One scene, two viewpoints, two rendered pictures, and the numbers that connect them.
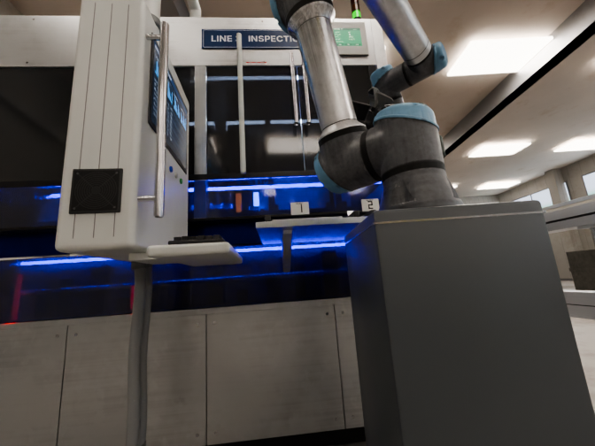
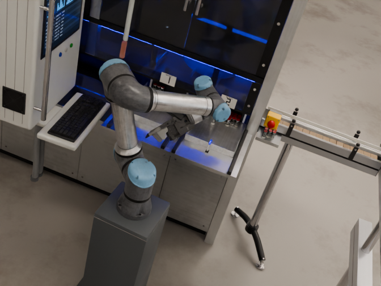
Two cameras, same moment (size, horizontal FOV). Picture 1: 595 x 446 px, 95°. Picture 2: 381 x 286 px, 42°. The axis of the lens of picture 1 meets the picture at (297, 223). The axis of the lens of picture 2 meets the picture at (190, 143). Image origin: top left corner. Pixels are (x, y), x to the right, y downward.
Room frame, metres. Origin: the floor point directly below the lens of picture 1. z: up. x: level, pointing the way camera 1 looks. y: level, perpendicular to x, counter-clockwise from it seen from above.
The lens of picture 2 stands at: (-0.99, -0.72, 2.32)
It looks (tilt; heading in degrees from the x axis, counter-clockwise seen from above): 35 degrees down; 12
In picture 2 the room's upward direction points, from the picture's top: 17 degrees clockwise
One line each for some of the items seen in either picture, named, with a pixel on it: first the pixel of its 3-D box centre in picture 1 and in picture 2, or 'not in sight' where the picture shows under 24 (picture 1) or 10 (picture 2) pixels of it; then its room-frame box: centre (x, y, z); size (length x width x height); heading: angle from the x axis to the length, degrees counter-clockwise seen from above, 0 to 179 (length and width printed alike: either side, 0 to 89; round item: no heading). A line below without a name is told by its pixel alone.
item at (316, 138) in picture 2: not in sight; (321, 137); (1.48, -0.87, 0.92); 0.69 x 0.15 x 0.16; 95
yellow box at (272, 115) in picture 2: not in sight; (272, 120); (1.32, -0.60, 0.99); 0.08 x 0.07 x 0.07; 5
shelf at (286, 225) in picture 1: (347, 232); (182, 128); (1.09, -0.20, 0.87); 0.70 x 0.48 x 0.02; 95
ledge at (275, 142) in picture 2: not in sight; (269, 135); (1.36, -0.61, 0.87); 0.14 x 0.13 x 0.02; 5
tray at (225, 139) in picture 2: not in sight; (217, 129); (1.18, -0.36, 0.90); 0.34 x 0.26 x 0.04; 5
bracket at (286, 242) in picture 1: (287, 254); not in sight; (1.06, 0.05, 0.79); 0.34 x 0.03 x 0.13; 5
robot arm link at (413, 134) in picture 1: (403, 142); (140, 177); (0.52, -0.23, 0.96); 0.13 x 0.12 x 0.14; 46
